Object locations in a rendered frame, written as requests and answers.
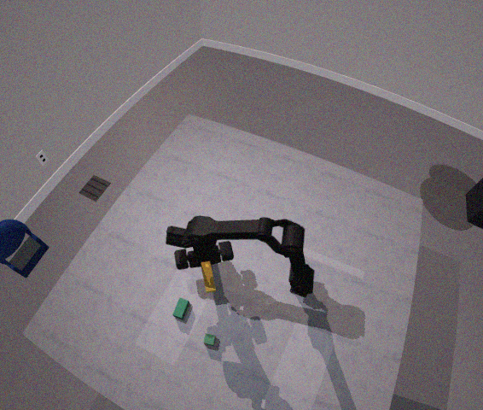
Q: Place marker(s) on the yellow bar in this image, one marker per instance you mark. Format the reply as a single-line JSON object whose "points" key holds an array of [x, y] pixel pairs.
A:
{"points": [[208, 277]]}

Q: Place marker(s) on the small green block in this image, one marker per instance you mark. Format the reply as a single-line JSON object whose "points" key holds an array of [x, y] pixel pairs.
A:
{"points": [[209, 339]]}

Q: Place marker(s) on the green rectangular block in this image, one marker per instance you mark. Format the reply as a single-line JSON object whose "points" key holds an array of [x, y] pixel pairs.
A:
{"points": [[181, 308]]}

